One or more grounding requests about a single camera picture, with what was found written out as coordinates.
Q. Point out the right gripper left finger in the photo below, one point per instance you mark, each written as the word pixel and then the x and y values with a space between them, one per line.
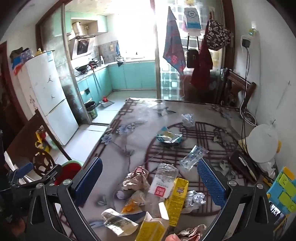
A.
pixel 85 180

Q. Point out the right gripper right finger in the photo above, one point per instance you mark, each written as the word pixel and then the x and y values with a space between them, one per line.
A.
pixel 213 181

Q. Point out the white printed paper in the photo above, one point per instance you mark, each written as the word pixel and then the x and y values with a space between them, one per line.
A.
pixel 193 201

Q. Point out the clear plastic snack wrapper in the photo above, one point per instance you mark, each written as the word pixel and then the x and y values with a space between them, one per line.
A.
pixel 196 153

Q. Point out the yellow medicine box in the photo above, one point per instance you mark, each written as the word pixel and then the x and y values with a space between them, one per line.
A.
pixel 174 204

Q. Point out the clear plastic bottle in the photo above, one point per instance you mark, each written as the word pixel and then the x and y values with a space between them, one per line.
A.
pixel 160 188

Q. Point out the brown newspaper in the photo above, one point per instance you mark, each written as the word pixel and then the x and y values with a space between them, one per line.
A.
pixel 136 180

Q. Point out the orange white snack wrapper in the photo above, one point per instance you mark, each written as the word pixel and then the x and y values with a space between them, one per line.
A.
pixel 134 204

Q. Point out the blue yellow snack bag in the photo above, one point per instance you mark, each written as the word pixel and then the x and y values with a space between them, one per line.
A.
pixel 165 136

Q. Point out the red green trash basin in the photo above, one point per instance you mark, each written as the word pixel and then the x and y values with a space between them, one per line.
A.
pixel 69 170

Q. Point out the teal kitchen cabinets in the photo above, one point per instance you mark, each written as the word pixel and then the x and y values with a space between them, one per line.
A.
pixel 139 75

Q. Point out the dark wooden chair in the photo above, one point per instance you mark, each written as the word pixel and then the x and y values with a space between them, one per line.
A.
pixel 24 147

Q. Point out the black tablet device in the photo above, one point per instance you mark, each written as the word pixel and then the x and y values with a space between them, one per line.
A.
pixel 245 166

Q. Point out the yellow toy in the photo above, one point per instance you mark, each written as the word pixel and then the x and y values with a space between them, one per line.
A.
pixel 41 143

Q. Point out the folded printed paper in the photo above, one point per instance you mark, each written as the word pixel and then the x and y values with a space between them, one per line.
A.
pixel 120 225

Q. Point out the blue yellow toy box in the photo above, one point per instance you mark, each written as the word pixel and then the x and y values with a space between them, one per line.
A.
pixel 282 192

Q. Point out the white round fan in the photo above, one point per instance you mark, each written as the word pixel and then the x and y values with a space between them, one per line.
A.
pixel 262 143

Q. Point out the red broom with dustpan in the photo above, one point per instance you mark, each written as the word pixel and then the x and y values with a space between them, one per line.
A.
pixel 103 85

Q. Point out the white refrigerator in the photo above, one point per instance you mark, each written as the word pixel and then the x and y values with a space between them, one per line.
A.
pixel 43 91

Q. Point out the far wooden chair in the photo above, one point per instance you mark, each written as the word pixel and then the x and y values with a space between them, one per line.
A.
pixel 233 84

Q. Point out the red hanging garment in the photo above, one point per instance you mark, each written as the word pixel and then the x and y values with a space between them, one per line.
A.
pixel 201 74

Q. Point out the black wok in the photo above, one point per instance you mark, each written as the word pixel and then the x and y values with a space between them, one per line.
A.
pixel 82 68

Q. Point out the black hanging bag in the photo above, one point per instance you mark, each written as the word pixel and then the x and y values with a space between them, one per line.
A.
pixel 192 54

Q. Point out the range hood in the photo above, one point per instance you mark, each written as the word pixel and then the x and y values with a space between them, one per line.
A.
pixel 81 46

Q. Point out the plaid hanging cloth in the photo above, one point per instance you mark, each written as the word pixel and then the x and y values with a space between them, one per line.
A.
pixel 173 50

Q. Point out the black patterned bag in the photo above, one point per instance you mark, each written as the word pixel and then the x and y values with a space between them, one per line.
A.
pixel 217 36

